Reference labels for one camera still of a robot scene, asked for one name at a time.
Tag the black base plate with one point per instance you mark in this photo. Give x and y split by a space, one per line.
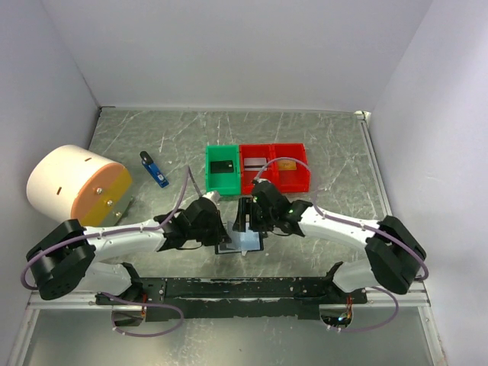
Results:
299 297

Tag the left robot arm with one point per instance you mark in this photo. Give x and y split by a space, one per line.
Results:
73 257

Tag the red bin right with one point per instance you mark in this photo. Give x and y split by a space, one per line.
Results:
297 181

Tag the black card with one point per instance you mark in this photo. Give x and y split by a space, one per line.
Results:
222 167

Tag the silver VIP card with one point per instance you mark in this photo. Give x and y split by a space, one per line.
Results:
254 163

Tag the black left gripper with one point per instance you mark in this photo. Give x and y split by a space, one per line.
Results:
220 234

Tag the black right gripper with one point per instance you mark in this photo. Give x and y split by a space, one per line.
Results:
247 206

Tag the aluminium rail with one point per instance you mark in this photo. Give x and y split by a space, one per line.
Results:
370 297

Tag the green bin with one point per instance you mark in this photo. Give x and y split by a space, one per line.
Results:
225 184

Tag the white and orange cylinder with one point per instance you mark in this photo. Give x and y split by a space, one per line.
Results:
73 183

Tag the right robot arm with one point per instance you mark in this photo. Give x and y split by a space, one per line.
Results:
393 256

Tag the blue and black tool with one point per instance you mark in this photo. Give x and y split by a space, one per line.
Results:
153 169

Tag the gold VIP card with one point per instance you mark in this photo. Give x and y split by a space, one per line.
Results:
286 165

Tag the black leather card holder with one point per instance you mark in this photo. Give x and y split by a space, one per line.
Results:
241 241

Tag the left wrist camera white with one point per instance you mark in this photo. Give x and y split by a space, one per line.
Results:
213 196

